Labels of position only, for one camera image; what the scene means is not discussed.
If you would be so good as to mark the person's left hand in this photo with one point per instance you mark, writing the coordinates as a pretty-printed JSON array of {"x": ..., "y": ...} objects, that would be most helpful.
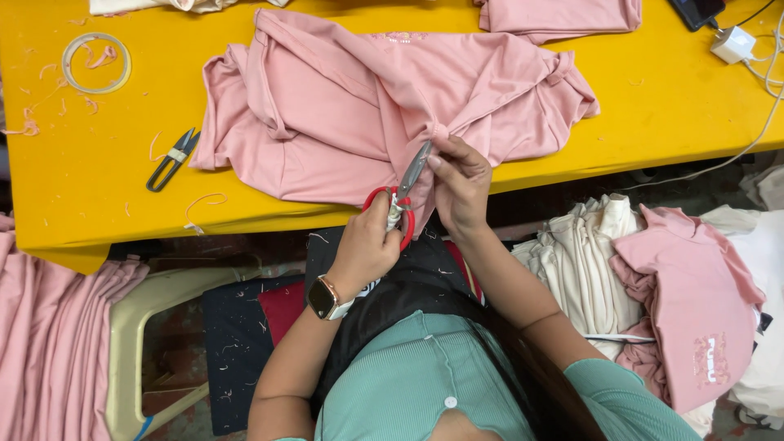
[{"x": 358, "y": 251}]

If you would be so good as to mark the person's right hand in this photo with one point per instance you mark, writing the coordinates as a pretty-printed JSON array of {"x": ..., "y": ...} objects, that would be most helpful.
[{"x": 462, "y": 190}]

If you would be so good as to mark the black apron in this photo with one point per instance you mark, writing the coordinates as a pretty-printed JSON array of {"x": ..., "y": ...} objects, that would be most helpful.
[{"x": 392, "y": 294}]

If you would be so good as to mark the red cloth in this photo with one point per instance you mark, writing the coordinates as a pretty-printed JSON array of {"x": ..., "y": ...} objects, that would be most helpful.
[{"x": 282, "y": 309}]

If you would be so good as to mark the green ribbed top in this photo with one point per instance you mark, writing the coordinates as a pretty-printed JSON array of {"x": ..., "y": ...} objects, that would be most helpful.
[{"x": 404, "y": 380}]

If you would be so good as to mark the stack of cream garments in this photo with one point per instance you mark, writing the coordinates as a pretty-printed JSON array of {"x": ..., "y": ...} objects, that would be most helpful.
[{"x": 582, "y": 269}]

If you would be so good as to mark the dark navy cloth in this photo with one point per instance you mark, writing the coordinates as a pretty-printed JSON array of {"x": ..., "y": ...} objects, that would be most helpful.
[{"x": 236, "y": 355}]

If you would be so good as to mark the pink thread loop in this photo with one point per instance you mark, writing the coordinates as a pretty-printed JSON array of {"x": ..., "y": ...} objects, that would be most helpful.
[{"x": 195, "y": 205}]

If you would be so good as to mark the folded pink garment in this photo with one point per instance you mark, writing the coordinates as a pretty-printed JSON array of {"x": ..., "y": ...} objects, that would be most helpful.
[{"x": 557, "y": 15}]

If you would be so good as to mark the black thread snips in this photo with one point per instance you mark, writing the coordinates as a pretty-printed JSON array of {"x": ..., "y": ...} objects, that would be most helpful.
[{"x": 171, "y": 160}]

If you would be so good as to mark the cream plastic stool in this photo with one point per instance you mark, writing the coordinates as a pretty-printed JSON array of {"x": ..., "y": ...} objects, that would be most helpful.
[{"x": 125, "y": 343}]

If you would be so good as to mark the pink garment with print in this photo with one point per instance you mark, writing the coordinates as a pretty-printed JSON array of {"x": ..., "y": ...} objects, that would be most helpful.
[{"x": 692, "y": 306}]

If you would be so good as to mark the black phone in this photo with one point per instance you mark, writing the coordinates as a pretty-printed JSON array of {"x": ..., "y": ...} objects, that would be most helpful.
[{"x": 695, "y": 11}]

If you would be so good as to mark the cream cloth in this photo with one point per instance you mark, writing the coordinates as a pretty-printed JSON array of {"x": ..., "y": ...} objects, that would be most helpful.
[{"x": 184, "y": 5}]

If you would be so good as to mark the white charger plug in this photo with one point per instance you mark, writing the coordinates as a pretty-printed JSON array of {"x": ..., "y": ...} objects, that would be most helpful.
[{"x": 732, "y": 45}]

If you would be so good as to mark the pile of pink garments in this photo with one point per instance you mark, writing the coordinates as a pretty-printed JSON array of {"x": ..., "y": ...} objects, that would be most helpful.
[{"x": 52, "y": 343}]

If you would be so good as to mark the clear tape roll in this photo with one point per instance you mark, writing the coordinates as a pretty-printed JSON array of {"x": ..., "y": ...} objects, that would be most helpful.
[{"x": 68, "y": 72}]

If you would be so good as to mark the pink thread scraps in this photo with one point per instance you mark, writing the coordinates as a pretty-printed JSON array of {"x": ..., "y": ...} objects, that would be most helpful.
[{"x": 29, "y": 125}]

